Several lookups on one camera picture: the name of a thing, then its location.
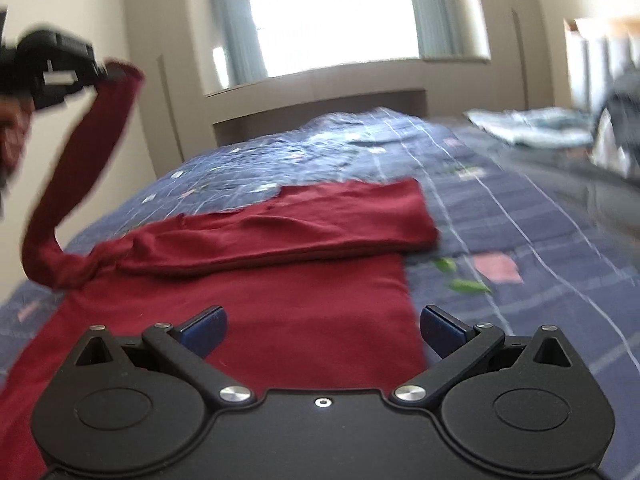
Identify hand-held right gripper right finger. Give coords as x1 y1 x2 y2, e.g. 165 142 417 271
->
388 304 574 407

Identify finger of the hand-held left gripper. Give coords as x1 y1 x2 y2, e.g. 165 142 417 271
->
92 61 126 85

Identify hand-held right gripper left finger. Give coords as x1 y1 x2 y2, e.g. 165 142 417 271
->
74 304 256 407

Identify dark red long-sleeve shirt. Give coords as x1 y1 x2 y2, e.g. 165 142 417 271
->
0 62 442 480

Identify person's left forearm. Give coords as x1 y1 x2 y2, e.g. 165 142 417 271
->
0 97 35 177

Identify light blue folded clothes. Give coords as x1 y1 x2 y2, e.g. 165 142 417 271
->
466 107 597 149

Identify blue patchwork quilt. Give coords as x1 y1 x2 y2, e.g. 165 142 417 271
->
0 107 640 480

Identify pale blue curtain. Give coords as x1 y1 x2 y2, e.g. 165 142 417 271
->
206 0 270 88
406 0 492 62

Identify beige headboard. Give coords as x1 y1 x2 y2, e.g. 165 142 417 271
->
212 87 429 149

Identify bright window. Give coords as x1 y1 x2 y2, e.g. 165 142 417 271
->
242 0 420 80

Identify white and dark cloth pile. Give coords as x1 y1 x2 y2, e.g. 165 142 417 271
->
591 66 640 182

